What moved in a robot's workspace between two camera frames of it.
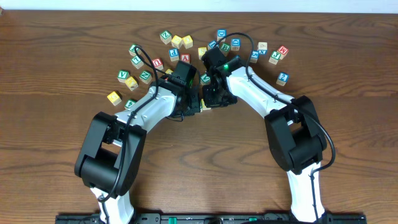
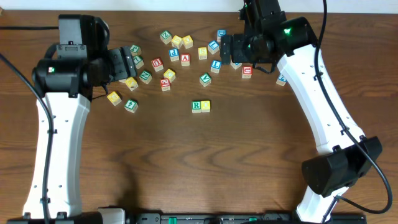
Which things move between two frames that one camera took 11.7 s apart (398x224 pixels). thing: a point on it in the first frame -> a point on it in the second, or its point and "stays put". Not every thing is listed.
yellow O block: (203, 107) stays put
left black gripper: (193, 104) -> (119, 64)
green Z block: (165, 37) stays put
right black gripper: (210, 102) -> (229, 51)
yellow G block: (114, 98) stays put
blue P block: (174, 54) stays put
